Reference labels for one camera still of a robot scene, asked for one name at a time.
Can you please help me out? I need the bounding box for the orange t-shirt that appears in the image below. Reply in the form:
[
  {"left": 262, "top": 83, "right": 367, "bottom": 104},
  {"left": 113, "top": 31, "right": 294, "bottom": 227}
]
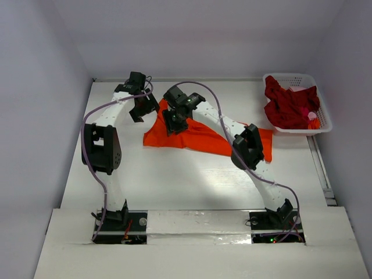
[{"left": 142, "top": 98, "right": 274, "bottom": 163}]

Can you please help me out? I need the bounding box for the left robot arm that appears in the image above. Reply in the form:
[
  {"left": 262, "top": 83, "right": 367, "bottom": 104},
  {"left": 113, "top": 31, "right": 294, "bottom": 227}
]
[{"left": 81, "top": 71, "right": 159, "bottom": 230}]

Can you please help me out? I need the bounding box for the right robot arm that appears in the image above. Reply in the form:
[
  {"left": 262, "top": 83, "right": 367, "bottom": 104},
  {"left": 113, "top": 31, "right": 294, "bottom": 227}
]
[{"left": 162, "top": 84, "right": 293, "bottom": 229}]

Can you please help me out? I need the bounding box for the dark red t-shirt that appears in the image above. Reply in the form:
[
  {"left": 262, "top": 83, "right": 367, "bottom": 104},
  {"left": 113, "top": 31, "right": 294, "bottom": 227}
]
[{"left": 264, "top": 76, "right": 309, "bottom": 130}]

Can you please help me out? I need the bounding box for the white plastic laundry basket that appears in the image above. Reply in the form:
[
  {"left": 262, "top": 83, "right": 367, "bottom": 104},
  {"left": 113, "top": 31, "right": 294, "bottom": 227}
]
[{"left": 263, "top": 73, "right": 332, "bottom": 136}]

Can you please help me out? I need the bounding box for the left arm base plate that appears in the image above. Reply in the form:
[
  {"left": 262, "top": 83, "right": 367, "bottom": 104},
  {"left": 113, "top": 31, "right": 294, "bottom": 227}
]
[{"left": 93, "top": 211, "right": 148, "bottom": 245}]

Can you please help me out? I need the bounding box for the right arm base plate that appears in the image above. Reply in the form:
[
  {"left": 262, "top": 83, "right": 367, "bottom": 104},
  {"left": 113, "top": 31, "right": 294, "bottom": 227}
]
[{"left": 245, "top": 210, "right": 306, "bottom": 244}]

